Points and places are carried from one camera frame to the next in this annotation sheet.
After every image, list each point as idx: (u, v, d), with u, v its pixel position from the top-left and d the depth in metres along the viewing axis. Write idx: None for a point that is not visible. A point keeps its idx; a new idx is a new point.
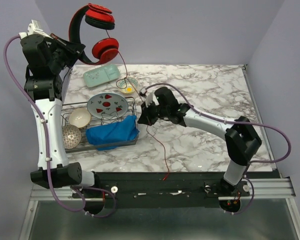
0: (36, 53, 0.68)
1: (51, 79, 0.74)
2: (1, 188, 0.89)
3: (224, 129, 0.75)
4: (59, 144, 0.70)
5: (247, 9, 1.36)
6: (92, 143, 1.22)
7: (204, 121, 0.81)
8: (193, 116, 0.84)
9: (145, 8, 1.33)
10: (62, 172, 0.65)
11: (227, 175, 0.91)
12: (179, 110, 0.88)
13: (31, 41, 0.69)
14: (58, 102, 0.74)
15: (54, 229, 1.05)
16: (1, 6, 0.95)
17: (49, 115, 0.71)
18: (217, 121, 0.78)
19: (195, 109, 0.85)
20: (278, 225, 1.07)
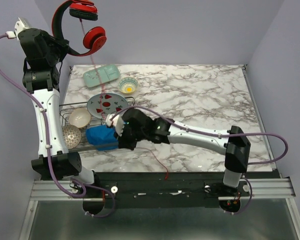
0: (32, 46, 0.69)
1: (48, 71, 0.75)
2: (1, 189, 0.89)
3: (222, 144, 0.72)
4: (59, 132, 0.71)
5: (247, 9, 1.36)
6: (92, 143, 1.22)
7: (193, 137, 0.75)
8: (179, 133, 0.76)
9: (145, 8, 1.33)
10: (61, 159, 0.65)
11: (226, 180, 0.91)
12: (158, 128, 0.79)
13: (28, 35, 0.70)
14: (56, 93, 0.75)
15: (54, 229, 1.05)
16: (1, 6, 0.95)
17: (48, 105, 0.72)
18: (211, 136, 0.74)
19: (178, 124, 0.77)
20: (278, 225, 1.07)
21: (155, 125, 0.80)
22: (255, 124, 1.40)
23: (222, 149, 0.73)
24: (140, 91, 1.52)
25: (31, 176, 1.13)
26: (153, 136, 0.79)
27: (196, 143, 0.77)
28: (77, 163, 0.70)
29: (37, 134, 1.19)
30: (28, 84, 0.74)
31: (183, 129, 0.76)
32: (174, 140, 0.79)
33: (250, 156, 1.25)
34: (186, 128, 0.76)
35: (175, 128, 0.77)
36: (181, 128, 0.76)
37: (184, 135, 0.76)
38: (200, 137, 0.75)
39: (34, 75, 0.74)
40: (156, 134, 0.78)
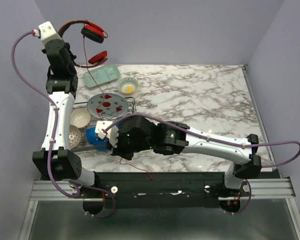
0: (57, 57, 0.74)
1: (69, 79, 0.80)
2: (1, 188, 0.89)
3: (247, 155, 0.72)
4: (65, 131, 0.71)
5: (247, 9, 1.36)
6: (92, 143, 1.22)
7: (213, 147, 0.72)
8: (199, 143, 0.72)
9: (145, 8, 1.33)
10: (60, 156, 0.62)
11: (228, 184, 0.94)
12: (168, 136, 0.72)
13: (54, 46, 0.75)
14: (71, 96, 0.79)
15: (55, 229, 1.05)
16: (1, 6, 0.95)
17: (62, 104, 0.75)
18: (234, 146, 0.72)
19: (193, 134, 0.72)
20: (279, 225, 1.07)
21: (165, 134, 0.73)
22: (255, 124, 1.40)
23: (245, 158, 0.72)
24: (140, 91, 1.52)
25: (31, 176, 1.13)
26: (164, 146, 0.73)
27: (215, 153, 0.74)
28: (76, 165, 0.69)
29: (37, 134, 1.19)
30: (49, 88, 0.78)
31: (201, 139, 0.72)
32: (187, 150, 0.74)
33: None
34: (208, 137, 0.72)
35: (191, 137, 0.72)
36: (200, 137, 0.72)
37: (204, 145, 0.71)
38: (222, 148, 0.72)
39: (56, 81, 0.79)
40: (168, 144, 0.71)
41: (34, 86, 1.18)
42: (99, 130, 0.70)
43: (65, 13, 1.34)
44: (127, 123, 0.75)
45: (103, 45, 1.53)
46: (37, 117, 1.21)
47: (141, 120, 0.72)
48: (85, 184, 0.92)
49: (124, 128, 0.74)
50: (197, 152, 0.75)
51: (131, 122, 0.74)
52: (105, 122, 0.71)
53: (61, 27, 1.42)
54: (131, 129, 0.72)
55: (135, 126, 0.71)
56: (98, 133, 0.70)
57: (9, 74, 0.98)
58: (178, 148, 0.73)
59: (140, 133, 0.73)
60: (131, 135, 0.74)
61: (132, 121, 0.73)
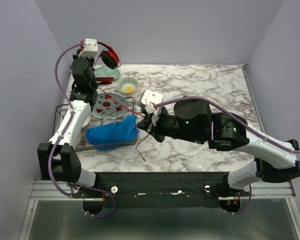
0: (79, 77, 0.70)
1: (90, 95, 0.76)
2: (1, 188, 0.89)
3: (293, 161, 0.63)
4: (74, 133, 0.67)
5: (247, 9, 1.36)
6: (92, 143, 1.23)
7: (269, 148, 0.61)
8: (256, 142, 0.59)
9: (145, 8, 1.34)
10: (64, 152, 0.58)
11: (234, 184, 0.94)
12: (228, 129, 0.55)
13: (79, 64, 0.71)
14: (88, 107, 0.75)
15: (55, 229, 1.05)
16: (1, 6, 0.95)
17: (79, 110, 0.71)
18: (284, 149, 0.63)
19: (253, 130, 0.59)
20: (279, 225, 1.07)
21: (223, 127, 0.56)
22: (255, 124, 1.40)
23: (289, 165, 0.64)
24: (140, 91, 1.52)
25: (31, 176, 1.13)
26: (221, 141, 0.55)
27: (267, 155, 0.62)
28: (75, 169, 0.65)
29: (37, 134, 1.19)
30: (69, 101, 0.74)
31: (259, 137, 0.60)
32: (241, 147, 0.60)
33: (250, 156, 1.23)
34: (265, 136, 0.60)
35: (250, 134, 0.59)
36: (259, 135, 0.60)
37: (260, 144, 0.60)
38: (275, 149, 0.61)
39: (77, 96, 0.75)
40: (228, 139, 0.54)
41: (34, 86, 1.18)
42: (148, 101, 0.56)
43: (65, 13, 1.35)
44: (185, 107, 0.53)
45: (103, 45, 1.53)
46: (38, 117, 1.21)
47: (207, 107, 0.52)
48: (85, 185, 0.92)
49: (183, 112, 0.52)
50: (247, 151, 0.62)
51: (191, 106, 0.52)
52: (156, 95, 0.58)
53: (61, 27, 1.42)
54: (196, 116, 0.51)
55: (201, 113, 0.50)
56: (146, 106, 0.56)
57: (9, 73, 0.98)
58: (238, 145, 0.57)
59: (198, 122, 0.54)
60: (189, 123, 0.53)
61: (195, 105, 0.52)
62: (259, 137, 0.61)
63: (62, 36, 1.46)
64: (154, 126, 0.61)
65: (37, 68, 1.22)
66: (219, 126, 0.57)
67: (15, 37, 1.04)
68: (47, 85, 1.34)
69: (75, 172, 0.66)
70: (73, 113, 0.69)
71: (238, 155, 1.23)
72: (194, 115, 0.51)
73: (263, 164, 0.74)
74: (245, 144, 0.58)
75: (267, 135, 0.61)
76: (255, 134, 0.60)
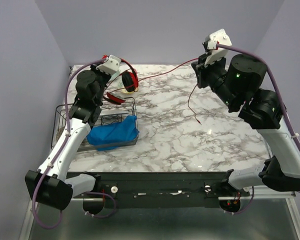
0: (84, 91, 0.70)
1: (91, 110, 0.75)
2: (1, 188, 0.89)
3: None
4: (67, 160, 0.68)
5: (247, 9, 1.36)
6: (92, 143, 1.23)
7: (292, 146, 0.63)
8: (285, 134, 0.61)
9: (145, 8, 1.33)
10: (52, 185, 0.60)
11: (233, 182, 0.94)
12: (268, 105, 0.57)
13: (85, 78, 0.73)
14: (87, 126, 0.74)
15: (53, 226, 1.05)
16: (0, 6, 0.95)
17: (75, 132, 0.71)
18: None
19: (289, 123, 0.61)
20: (279, 225, 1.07)
21: (264, 101, 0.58)
22: None
23: (299, 174, 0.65)
24: (140, 91, 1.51)
25: None
26: (254, 112, 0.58)
27: (287, 154, 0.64)
28: (64, 196, 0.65)
29: (37, 134, 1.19)
30: (70, 114, 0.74)
31: (289, 132, 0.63)
32: (269, 132, 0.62)
33: (250, 156, 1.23)
34: (295, 135, 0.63)
35: (284, 125, 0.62)
36: (290, 130, 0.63)
37: (288, 138, 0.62)
38: (295, 151, 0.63)
39: (78, 109, 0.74)
40: (263, 112, 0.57)
41: (34, 86, 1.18)
42: (215, 39, 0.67)
43: (65, 12, 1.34)
44: (245, 62, 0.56)
45: (104, 45, 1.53)
46: (38, 117, 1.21)
47: (264, 71, 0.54)
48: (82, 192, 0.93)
49: (242, 65, 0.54)
50: (271, 140, 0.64)
51: (250, 64, 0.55)
52: (225, 39, 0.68)
53: (61, 27, 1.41)
54: (251, 73, 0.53)
55: (256, 72, 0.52)
56: (210, 41, 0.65)
57: (8, 72, 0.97)
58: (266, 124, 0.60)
59: (248, 82, 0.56)
60: (240, 79, 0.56)
61: (255, 65, 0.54)
62: (289, 132, 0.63)
63: (62, 35, 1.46)
64: (204, 67, 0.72)
65: (36, 67, 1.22)
66: (259, 99, 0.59)
67: (14, 36, 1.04)
68: (47, 85, 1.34)
69: (66, 196, 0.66)
70: (68, 136, 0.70)
71: (238, 155, 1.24)
72: (250, 72, 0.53)
73: (270, 166, 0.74)
74: (275, 128, 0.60)
75: (297, 134, 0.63)
76: (288, 128, 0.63)
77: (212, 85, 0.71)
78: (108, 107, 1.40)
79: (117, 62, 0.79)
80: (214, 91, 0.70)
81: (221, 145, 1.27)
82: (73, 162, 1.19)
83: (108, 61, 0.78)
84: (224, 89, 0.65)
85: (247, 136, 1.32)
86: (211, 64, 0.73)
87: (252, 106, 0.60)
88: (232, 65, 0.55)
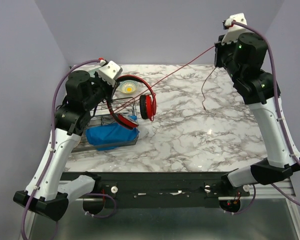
0: (74, 90, 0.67)
1: (79, 114, 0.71)
2: (1, 188, 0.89)
3: (284, 161, 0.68)
4: (55, 178, 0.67)
5: (247, 9, 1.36)
6: (92, 143, 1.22)
7: (276, 129, 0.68)
8: (270, 114, 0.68)
9: (145, 7, 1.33)
10: (40, 208, 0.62)
11: (232, 177, 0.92)
12: (260, 82, 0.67)
13: (77, 77, 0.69)
14: (74, 137, 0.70)
15: (50, 231, 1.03)
16: None
17: (60, 146, 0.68)
18: (286, 146, 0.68)
19: (278, 104, 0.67)
20: (279, 225, 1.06)
21: (259, 78, 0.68)
22: (255, 124, 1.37)
23: (279, 160, 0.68)
24: (140, 91, 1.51)
25: (31, 176, 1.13)
26: (245, 84, 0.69)
27: (271, 136, 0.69)
28: (58, 210, 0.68)
29: (36, 134, 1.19)
30: (57, 118, 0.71)
31: (276, 114, 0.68)
32: (255, 107, 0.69)
33: (250, 156, 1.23)
34: (281, 117, 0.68)
35: (272, 104, 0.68)
36: (277, 111, 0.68)
37: (272, 119, 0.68)
38: (277, 134, 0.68)
39: (66, 113, 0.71)
40: (252, 84, 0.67)
41: (33, 86, 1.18)
42: (233, 18, 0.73)
43: (65, 12, 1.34)
44: (250, 38, 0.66)
45: (104, 45, 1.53)
46: (37, 117, 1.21)
47: (263, 48, 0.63)
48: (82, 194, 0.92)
49: (246, 39, 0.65)
50: (259, 119, 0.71)
51: (254, 41, 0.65)
52: (243, 22, 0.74)
53: (61, 27, 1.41)
54: (250, 46, 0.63)
55: (253, 46, 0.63)
56: (229, 19, 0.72)
57: (8, 72, 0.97)
58: (252, 98, 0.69)
59: (247, 55, 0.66)
60: (241, 51, 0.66)
61: (258, 42, 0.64)
62: (276, 114, 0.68)
63: (62, 35, 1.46)
64: (221, 45, 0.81)
65: (36, 67, 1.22)
66: (257, 76, 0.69)
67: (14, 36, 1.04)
68: (47, 85, 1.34)
69: (62, 206, 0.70)
70: (52, 153, 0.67)
71: (238, 155, 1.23)
72: (250, 45, 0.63)
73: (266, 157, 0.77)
74: (259, 102, 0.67)
75: (284, 118, 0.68)
76: (276, 109, 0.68)
77: (224, 60, 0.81)
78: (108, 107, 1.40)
79: (112, 71, 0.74)
80: (224, 65, 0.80)
81: (221, 145, 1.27)
82: (73, 162, 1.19)
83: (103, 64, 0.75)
84: (232, 63, 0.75)
85: (247, 136, 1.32)
86: (228, 43, 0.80)
87: (246, 79, 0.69)
88: (238, 37, 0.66)
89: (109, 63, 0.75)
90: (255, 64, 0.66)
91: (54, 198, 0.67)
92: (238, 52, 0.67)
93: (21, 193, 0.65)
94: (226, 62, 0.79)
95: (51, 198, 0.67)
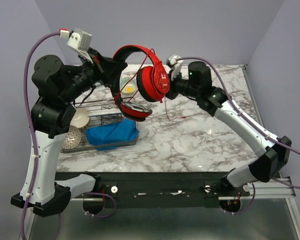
0: (43, 85, 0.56)
1: (59, 111, 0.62)
2: (0, 188, 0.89)
3: (263, 145, 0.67)
4: (46, 182, 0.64)
5: (246, 9, 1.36)
6: (92, 143, 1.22)
7: (241, 123, 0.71)
8: (230, 113, 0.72)
9: (144, 8, 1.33)
10: (39, 211, 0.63)
11: (230, 177, 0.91)
12: (213, 96, 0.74)
13: (44, 67, 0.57)
14: (58, 137, 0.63)
15: (54, 226, 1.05)
16: None
17: (44, 151, 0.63)
18: (257, 132, 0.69)
19: (233, 103, 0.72)
20: (279, 225, 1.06)
21: (212, 94, 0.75)
22: None
23: (260, 147, 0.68)
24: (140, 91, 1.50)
25: None
26: (202, 101, 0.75)
27: (242, 130, 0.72)
28: (60, 205, 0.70)
29: None
30: (34, 115, 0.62)
31: (235, 110, 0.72)
32: (219, 114, 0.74)
33: (250, 156, 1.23)
34: (240, 111, 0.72)
35: (227, 105, 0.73)
36: (234, 109, 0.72)
37: (233, 116, 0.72)
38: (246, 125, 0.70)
39: (43, 110, 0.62)
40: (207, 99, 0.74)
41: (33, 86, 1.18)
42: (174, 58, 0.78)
43: (65, 12, 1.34)
44: (196, 64, 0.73)
45: (104, 45, 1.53)
46: None
47: (207, 70, 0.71)
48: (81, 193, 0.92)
49: (192, 66, 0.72)
50: (226, 121, 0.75)
51: (198, 66, 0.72)
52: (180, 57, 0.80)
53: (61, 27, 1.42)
54: (197, 71, 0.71)
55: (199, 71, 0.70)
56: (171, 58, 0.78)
57: (6, 72, 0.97)
58: (212, 110, 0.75)
59: (198, 78, 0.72)
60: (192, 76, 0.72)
61: (202, 66, 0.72)
62: (234, 110, 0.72)
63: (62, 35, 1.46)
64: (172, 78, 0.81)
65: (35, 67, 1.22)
66: (212, 91, 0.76)
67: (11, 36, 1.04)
68: None
69: (63, 201, 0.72)
70: (37, 159, 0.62)
71: (238, 155, 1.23)
72: (195, 70, 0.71)
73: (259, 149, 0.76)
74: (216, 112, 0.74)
75: (242, 111, 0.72)
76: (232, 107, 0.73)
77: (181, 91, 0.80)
78: (108, 107, 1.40)
79: (79, 40, 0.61)
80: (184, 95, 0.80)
81: (221, 145, 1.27)
82: (73, 162, 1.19)
83: (68, 36, 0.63)
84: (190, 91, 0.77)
85: None
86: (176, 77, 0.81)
87: (203, 96, 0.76)
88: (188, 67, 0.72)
89: (74, 32, 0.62)
90: (206, 83, 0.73)
91: (50, 200, 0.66)
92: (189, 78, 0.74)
93: (16, 199, 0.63)
94: (185, 92, 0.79)
95: (48, 201, 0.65)
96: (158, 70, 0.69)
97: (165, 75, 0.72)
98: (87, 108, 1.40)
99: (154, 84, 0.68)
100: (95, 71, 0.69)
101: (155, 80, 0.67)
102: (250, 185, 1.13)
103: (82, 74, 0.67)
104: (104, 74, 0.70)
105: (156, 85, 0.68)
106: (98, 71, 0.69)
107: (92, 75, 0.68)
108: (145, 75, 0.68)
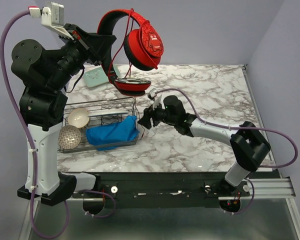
0: (26, 75, 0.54)
1: (49, 101, 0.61)
2: None
3: (229, 135, 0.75)
4: (49, 174, 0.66)
5: (245, 11, 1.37)
6: (92, 143, 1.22)
7: (208, 128, 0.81)
8: (199, 125, 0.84)
9: (144, 7, 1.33)
10: (45, 200, 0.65)
11: (229, 178, 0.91)
12: (185, 121, 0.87)
13: (24, 55, 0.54)
14: (52, 130, 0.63)
15: (58, 227, 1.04)
16: None
17: (41, 144, 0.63)
18: (222, 127, 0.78)
19: (201, 118, 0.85)
20: (278, 226, 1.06)
21: (185, 118, 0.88)
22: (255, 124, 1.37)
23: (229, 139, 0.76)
24: None
25: None
26: (178, 127, 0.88)
27: (210, 134, 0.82)
28: (66, 192, 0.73)
29: None
30: (23, 107, 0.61)
31: (201, 121, 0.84)
32: (194, 131, 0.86)
33: None
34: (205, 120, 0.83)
35: (196, 121, 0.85)
36: (200, 121, 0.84)
37: (201, 127, 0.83)
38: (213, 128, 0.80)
39: (31, 102, 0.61)
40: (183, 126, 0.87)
41: None
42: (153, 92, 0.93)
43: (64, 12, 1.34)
44: (170, 99, 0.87)
45: None
46: None
47: (179, 104, 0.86)
48: (82, 190, 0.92)
49: (167, 101, 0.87)
50: (199, 133, 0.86)
51: (172, 100, 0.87)
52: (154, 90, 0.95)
53: None
54: (171, 106, 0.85)
55: (173, 105, 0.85)
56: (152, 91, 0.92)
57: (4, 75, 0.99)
58: (188, 133, 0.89)
59: (174, 110, 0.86)
60: (168, 108, 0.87)
61: (175, 100, 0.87)
62: (200, 120, 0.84)
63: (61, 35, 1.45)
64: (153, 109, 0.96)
65: None
66: (185, 116, 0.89)
67: (9, 38, 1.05)
68: None
69: (69, 189, 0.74)
70: (35, 153, 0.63)
71: None
72: (170, 105, 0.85)
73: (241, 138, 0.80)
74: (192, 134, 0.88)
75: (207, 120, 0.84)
76: (200, 121, 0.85)
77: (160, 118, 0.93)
78: (108, 107, 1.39)
79: (51, 14, 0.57)
80: (164, 122, 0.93)
81: (221, 145, 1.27)
82: (73, 162, 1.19)
83: (38, 13, 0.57)
84: (168, 120, 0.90)
85: None
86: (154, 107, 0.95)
87: (178, 122, 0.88)
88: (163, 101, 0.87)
89: (42, 8, 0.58)
90: (180, 113, 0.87)
91: (55, 189, 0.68)
92: (167, 110, 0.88)
93: (22, 192, 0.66)
94: (164, 120, 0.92)
95: (54, 190, 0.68)
96: (145, 31, 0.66)
97: (156, 37, 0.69)
98: (87, 108, 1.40)
99: (143, 47, 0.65)
100: (79, 49, 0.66)
101: (143, 42, 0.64)
102: (249, 185, 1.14)
103: (66, 56, 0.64)
104: (90, 51, 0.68)
105: (146, 48, 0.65)
106: (84, 49, 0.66)
107: (77, 54, 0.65)
108: (133, 40, 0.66)
